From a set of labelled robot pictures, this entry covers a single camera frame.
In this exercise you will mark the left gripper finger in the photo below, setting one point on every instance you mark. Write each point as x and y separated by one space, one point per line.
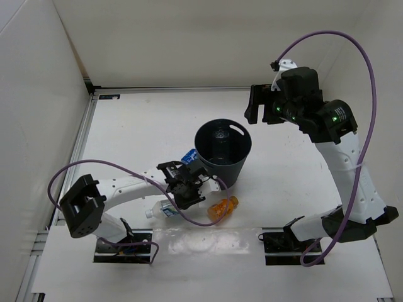
181 202
195 199

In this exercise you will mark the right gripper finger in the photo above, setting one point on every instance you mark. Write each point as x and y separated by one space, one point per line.
259 95
270 116

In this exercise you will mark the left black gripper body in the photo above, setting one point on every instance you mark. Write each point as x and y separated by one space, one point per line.
191 188

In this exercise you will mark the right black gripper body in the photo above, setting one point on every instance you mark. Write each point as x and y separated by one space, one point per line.
286 110

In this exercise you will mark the clear bottle green blue label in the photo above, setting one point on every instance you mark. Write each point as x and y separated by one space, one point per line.
162 210

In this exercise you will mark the clear bottle without label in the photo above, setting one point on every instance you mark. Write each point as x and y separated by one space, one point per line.
221 147

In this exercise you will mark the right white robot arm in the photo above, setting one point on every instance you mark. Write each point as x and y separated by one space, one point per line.
332 127

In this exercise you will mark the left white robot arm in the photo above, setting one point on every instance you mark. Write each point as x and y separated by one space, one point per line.
86 204

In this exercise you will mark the dark grey plastic bin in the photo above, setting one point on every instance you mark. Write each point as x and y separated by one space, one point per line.
240 145

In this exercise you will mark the orange juice bottle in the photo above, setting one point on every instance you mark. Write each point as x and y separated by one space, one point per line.
223 209

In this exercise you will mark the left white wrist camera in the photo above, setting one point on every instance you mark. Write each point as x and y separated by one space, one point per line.
208 186

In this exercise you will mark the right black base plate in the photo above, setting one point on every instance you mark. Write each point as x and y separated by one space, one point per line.
280 249

